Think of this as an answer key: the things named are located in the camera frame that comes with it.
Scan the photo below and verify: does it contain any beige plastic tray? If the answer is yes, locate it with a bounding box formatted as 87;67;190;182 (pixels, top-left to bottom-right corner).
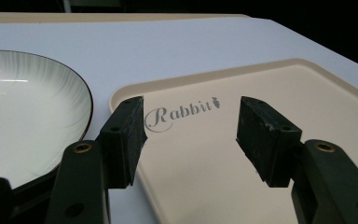
108;58;358;224

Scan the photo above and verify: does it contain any white plate with dark rim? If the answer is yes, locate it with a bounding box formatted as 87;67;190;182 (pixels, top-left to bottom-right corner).
0;49;94;190

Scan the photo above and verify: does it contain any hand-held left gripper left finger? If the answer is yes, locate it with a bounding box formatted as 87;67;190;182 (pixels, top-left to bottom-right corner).
45;95;148;224

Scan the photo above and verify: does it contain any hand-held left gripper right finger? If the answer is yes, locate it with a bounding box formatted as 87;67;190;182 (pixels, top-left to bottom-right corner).
236;95;358;224

